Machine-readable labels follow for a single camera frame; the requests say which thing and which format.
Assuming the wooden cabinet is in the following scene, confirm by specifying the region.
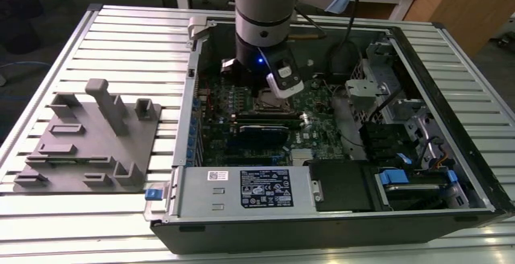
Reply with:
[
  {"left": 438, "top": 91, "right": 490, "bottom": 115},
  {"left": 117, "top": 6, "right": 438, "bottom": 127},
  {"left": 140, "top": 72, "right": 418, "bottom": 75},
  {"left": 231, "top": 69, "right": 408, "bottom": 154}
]
[{"left": 410, "top": 0, "right": 515, "bottom": 58}]

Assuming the black expansion slot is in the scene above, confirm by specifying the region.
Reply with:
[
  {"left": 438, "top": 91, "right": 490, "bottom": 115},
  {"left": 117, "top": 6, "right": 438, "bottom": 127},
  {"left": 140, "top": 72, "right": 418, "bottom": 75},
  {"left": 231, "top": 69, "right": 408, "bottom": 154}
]
[
  {"left": 224, "top": 148, "right": 283, "bottom": 157},
  {"left": 223, "top": 156, "right": 276, "bottom": 166}
]

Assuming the silver chipset heat sink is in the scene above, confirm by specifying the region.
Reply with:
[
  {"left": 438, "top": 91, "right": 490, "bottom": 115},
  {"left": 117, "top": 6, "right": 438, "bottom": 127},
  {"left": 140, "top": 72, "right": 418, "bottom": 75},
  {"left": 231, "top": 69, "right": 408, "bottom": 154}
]
[{"left": 290, "top": 148, "right": 315, "bottom": 166}]

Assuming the black office chair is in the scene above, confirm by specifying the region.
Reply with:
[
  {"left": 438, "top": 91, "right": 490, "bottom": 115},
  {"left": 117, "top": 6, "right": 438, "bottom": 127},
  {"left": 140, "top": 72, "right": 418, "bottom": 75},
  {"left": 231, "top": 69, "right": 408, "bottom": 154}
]
[{"left": 0, "top": 0, "right": 45, "bottom": 55}]

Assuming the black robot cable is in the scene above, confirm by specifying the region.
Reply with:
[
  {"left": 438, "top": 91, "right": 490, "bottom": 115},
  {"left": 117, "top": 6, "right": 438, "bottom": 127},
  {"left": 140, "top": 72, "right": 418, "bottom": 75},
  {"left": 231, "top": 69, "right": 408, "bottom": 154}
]
[{"left": 295, "top": 0, "right": 362, "bottom": 75}]

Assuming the blue power supply latch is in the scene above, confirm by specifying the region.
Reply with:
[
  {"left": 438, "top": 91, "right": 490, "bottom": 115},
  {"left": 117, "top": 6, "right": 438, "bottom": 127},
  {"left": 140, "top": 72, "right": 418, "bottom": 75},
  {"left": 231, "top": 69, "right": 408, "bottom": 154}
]
[{"left": 144, "top": 187, "right": 163, "bottom": 202}]

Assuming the silver chassis bracket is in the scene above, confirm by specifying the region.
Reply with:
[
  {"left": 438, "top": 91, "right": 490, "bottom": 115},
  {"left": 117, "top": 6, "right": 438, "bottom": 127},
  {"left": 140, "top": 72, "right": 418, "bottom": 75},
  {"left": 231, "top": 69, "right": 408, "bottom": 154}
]
[{"left": 382, "top": 98, "right": 448, "bottom": 169}]

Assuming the black looped case cable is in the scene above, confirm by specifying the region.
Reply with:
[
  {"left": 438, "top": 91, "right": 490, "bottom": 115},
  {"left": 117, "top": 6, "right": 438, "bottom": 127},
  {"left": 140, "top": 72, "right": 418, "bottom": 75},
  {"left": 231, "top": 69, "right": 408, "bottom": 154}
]
[{"left": 330, "top": 40, "right": 362, "bottom": 77}]

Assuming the black PC case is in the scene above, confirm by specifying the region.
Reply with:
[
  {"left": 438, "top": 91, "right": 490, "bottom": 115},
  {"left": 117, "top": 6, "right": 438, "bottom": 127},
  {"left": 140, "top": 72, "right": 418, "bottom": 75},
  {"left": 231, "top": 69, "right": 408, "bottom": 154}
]
[{"left": 143, "top": 16, "right": 515, "bottom": 256}]

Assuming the metal socket cover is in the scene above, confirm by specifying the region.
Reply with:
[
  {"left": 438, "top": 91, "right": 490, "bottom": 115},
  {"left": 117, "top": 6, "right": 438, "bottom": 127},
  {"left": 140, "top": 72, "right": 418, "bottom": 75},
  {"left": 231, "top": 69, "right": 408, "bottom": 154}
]
[{"left": 252, "top": 93, "right": 298, "bottom": 115}]

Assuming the silver rear slot panel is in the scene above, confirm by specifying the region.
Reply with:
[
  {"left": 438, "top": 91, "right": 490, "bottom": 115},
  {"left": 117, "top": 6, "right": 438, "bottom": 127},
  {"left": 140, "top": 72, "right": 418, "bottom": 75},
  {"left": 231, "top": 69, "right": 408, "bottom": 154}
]
[{"left": 171, "top": 43, "right": 203, "bottom": 168}]

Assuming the gray case latch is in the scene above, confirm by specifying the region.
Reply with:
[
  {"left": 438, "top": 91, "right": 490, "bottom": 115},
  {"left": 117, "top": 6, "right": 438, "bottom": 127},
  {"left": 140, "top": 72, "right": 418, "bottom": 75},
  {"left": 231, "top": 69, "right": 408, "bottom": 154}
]
[{"left": 188, "top": 16, "right": 211, "bottom": 40}]

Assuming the blue wire connector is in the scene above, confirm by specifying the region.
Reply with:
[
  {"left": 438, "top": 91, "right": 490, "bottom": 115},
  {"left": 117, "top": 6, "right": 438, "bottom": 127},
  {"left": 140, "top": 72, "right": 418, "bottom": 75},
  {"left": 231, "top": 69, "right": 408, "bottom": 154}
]
[{"left": 396, "top": 152, "right": 416, "bottom": 166}]

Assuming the silver power supply unit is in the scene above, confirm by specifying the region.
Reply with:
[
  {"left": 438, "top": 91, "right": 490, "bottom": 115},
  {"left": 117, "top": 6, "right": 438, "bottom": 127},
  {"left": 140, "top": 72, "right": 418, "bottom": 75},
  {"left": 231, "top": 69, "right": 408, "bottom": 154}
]
[{"left": 168, "top": 166, "right": 319, "bottom": 218}]

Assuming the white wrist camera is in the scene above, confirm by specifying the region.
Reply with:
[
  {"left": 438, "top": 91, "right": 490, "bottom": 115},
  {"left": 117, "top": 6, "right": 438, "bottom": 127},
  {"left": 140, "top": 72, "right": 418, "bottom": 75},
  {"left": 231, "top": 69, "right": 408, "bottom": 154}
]
[{"left": 264, "top": 60, "right": 306, "bottom": 99}]

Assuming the black disk wire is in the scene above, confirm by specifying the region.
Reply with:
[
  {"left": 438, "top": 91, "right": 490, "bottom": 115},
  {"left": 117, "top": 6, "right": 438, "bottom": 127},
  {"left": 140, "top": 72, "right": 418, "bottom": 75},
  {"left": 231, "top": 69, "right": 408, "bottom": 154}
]
[{"left": 418, "top": 136, "right": 444, "bottom": 168}]

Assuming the black RAM stick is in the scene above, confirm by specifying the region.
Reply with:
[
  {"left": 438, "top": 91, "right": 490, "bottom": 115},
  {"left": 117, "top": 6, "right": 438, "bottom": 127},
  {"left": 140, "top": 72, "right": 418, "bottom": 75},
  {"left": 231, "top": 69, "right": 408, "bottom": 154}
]
[{"left": 236, "top": 112, "right": 302, "bottom": 120}]

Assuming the blue floor cable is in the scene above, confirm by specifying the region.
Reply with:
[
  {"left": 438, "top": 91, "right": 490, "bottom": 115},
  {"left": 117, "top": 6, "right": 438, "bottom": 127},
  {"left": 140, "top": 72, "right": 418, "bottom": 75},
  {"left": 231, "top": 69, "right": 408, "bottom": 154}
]
[{"left": 0, "top": 60, "right": 52, "bottom": 72}]

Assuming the silver CPU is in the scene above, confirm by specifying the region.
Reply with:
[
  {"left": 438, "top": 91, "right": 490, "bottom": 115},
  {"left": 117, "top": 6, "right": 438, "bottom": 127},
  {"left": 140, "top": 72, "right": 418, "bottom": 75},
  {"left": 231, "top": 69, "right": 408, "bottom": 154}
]
[{"left": 258, "top": 94, "right": 290, "bottom": 108}]

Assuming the green motherboard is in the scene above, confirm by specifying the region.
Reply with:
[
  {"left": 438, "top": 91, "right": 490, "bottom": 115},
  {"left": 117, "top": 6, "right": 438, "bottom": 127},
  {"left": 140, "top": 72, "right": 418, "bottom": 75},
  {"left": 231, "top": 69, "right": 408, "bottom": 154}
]
[{"left": 196, "top": 75, "right": 352, "bottom": 168}]

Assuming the blue disk carrier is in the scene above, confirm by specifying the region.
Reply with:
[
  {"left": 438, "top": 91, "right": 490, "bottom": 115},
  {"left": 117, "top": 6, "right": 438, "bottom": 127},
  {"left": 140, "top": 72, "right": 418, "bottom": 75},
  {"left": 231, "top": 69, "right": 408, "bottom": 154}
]
[{"left": 376, "top": 169, "right": 411, "bottom": 186}]

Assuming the black graphics card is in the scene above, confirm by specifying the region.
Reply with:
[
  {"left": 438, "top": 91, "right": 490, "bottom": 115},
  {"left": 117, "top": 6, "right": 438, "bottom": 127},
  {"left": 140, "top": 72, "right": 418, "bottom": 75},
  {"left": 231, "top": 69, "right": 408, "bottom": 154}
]
[{"left": 238, "top": 124, "right": 290, "bottom": 149}]

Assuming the gray plastic baffle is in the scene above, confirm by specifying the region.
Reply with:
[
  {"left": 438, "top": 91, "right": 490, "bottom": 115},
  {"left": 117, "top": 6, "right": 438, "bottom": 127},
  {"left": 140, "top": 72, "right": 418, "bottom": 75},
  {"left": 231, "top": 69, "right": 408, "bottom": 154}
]
[{"left": 331, "top": 95, "right": 368, "bottom": 161}]

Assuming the gray parts rack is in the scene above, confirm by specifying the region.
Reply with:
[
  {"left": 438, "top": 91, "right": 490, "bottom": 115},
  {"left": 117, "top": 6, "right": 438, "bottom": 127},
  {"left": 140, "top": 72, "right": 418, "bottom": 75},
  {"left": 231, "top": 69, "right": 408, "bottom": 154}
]
[{"left": 12, "top": 78, "right": 163, "bottom": 194}]

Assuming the gray chair base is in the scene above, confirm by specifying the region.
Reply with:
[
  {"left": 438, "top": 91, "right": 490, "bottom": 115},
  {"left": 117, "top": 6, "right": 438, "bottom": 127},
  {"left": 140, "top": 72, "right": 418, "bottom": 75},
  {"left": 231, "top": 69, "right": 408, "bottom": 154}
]
[{"left": 488, "top": 16, "right": 515, "bottom": 48}]

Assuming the hard disk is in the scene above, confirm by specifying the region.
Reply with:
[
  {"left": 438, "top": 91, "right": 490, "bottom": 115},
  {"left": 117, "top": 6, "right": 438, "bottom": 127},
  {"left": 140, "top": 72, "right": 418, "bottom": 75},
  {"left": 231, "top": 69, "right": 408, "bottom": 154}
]
[{"left": 384, "top": 184, "right": 443, "bottom": 211}]

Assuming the perforated metal drive cage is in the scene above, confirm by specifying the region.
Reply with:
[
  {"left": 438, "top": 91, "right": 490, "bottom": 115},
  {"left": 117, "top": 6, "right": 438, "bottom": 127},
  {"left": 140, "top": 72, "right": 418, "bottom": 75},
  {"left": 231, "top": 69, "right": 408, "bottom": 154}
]
[{"left": 344, "top": 41, "right": 407, "bottom": 126}]

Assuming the white barcode sticker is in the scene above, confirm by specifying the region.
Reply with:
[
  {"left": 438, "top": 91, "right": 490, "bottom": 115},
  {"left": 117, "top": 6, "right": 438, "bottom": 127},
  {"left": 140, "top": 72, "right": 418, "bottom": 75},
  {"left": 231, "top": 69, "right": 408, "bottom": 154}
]
[{"left": 206, "top": 170, "right": 231, "bottom": 182}]

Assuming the black plastic block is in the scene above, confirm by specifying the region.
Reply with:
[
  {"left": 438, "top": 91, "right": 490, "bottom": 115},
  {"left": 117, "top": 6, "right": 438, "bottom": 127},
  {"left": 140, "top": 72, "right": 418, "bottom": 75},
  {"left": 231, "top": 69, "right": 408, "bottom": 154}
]
[{"left": 359, "top": 124, "right": 414, "bottom": 161}]

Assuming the coloured wire bundle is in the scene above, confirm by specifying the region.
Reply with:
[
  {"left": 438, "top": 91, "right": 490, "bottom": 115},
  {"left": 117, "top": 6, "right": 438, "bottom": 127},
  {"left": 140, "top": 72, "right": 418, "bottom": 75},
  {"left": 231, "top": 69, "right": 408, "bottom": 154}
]
[{"left": 431, "top": 152, "right": 448, "bottom": 169}]

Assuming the black rating label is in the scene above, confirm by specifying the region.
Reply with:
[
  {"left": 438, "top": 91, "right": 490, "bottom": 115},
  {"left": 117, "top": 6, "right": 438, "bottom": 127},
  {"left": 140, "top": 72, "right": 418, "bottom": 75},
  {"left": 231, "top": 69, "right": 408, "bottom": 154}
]
[{"left": 240, "top": 169, "right": 295, "bottom": 208}]

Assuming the CPU socket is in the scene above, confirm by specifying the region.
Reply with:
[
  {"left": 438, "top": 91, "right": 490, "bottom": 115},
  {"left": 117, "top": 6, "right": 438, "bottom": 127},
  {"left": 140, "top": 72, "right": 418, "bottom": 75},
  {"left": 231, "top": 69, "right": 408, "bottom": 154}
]
[{"left": 250, "top": 90, "right": 299, "bottom": 116}]

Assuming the small dark wrist camera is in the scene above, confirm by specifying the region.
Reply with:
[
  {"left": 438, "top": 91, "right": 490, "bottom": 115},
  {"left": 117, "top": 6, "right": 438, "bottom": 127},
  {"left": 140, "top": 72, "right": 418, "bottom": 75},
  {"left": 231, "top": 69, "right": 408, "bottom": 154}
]
[{"left": 220, "top": 58, "right": 239, "bottom": 75}]

